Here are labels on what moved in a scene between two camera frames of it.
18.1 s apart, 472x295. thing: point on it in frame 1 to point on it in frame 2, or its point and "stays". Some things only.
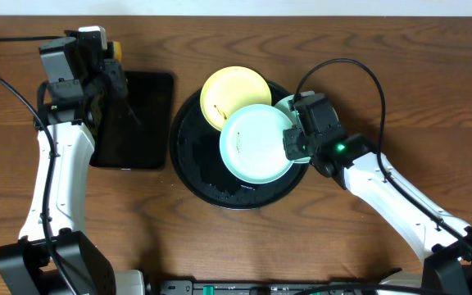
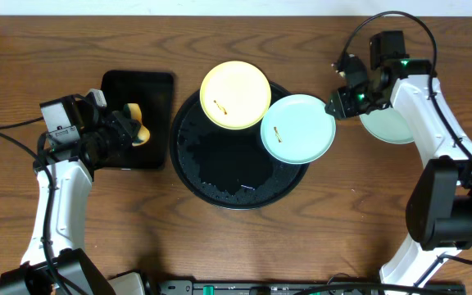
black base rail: (274, 287) stays
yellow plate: (230, 88) stays
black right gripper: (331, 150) to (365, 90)
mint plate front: (251, 144) to (385, 124)
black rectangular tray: (136, 130) stays
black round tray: (194, 144) stays
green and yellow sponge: (114, 51) to (133, 111)
